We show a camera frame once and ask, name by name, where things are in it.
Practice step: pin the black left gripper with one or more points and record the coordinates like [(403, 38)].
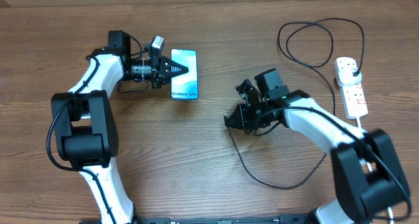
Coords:
[(160, 64)]

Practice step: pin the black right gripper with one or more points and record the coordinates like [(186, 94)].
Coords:
[(245, 124)]

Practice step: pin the Samsung Galaxy smartphone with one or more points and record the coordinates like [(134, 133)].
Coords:
[(185, 86)]

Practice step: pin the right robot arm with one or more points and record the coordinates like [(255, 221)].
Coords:
[(368, 175)]

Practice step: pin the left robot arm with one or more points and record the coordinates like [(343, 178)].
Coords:
[(83, 135)]

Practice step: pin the white charger plug adapter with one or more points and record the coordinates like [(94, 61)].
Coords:
[(348, 77)]

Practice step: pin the white power strip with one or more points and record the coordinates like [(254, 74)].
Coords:
[(353, 98)]

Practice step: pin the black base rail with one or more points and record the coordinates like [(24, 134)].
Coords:
[(222, 220)]

